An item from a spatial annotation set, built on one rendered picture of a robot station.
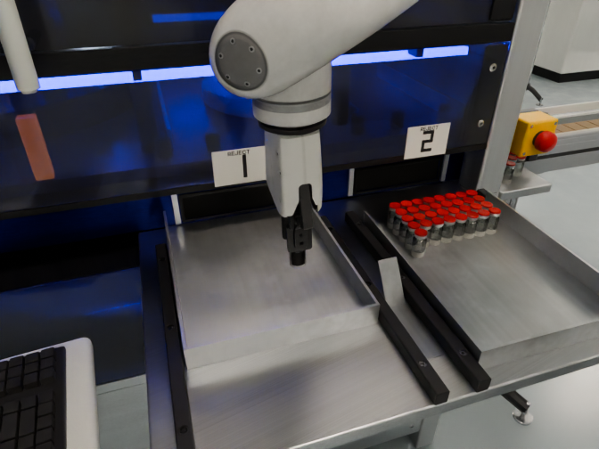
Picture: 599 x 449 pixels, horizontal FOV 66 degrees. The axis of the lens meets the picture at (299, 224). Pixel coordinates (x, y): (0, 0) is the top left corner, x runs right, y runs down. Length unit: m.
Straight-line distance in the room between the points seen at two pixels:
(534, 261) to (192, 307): 0.55
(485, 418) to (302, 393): 1.21
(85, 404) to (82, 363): 0.08
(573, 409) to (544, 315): 1.15
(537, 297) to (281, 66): 0.54
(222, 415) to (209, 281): 0.24
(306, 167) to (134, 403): 0.71
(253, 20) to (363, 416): 0.42
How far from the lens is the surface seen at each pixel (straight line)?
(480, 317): 0.71
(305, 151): 0.49
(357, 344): 0.63
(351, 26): 0.37
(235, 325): 0.66
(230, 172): 0.75
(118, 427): 1.12
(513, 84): 0.94
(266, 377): 0.60
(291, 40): 0.37
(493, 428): 1.73
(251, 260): 0.77
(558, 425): 1.82
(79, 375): 0.76
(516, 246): 0.88
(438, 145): 0.89
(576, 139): 1.29
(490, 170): 1.00
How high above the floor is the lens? 1.34
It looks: 33 degrees down
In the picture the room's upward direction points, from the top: straight up
